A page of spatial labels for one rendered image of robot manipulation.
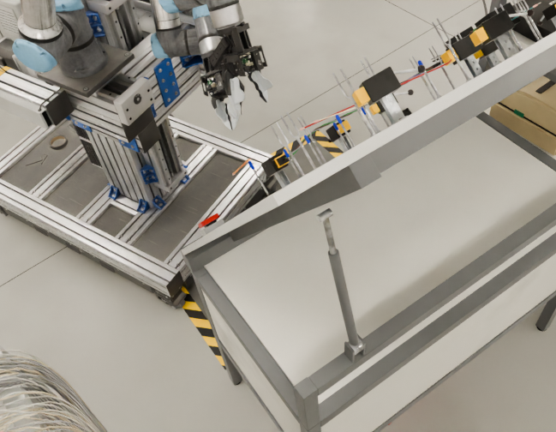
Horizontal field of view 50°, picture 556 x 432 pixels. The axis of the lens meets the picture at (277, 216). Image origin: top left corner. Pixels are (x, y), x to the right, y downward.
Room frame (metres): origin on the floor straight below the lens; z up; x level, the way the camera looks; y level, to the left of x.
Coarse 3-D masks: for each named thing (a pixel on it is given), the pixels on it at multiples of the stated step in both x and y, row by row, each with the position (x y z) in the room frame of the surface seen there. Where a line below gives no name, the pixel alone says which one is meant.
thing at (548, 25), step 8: (528, 0) 1.69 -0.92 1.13; (536, 0) 1.69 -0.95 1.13; (544, 0) 1.68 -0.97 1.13; (552, 0) 1.68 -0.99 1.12; (536, 8) 1.64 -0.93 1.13; (544, 8) 1.64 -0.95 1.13; (520, 16) 1.61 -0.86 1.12; (536, 16) 1.60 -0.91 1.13; (520, 24) 1.61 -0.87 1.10; (528, 24) 1.58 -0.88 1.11; (536, 24) 1.56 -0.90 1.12; (544, 24) 1.55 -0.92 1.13; (552, 24) 1.55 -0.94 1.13; (520, 32) 1.60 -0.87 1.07; (528, 32) 1.58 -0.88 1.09; (544, 32) 1.53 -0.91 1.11; (552, 32) 1.51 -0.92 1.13; (536, 40) 1.54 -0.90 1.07
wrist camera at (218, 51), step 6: (222, 42) 1.23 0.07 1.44; (216, 48) 1.25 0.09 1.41; (222, 48) 1.23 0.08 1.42; (228, 48) 1.22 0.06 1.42; (216, 54) 1.25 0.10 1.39; (222, 54) 1.23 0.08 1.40; (210, 60) 1.27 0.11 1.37; (216, 60) 1.25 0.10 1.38; (222, 60) 1.25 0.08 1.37; (216, 66) 1.26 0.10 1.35
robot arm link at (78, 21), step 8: (56, 0) 1.62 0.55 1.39; (64, 0) 1.61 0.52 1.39; (72, 0) 1.61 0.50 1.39; (80, 0) 1.64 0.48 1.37; (56, 8) 1.58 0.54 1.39; (64, 8) 1.58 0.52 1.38; (72, 8) 1.59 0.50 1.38; (80, 8) 1.61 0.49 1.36; (64, 16) 1.57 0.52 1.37; (72, 16) 1.58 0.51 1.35; (80, 16) 1.60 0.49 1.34; (64, 24) 1.55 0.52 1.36; (72, 24) 1.56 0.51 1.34; (80, 24) 1.59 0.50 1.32; (88, 24) 1.63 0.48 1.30; (72, 32) 1.55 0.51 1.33; (80, 32) 1.58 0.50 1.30; (88, 32) 1.61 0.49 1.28; (80, 40) 1.58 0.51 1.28
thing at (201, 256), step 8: (216, 240) 1.08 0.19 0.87; (224, 240) 1.08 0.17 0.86; (232, 240) 1.09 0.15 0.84; (240, 240) 1.10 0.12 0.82; (200, 248) 1.06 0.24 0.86; (208, 248) 1.06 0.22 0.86; (216, 248) 1.06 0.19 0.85; (224, 248) 1.08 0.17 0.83; (232, 248) 1.09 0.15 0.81; (184, 256) 1.04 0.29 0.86; (192, 256) 1.03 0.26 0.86; (200, 256) 1.04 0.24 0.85; (208, 256) 1.05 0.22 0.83; (216, 256) 1.06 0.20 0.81; (192, 264) 1.02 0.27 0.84; (200, 264) 1.04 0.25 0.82; (192, 272) 1.02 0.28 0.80
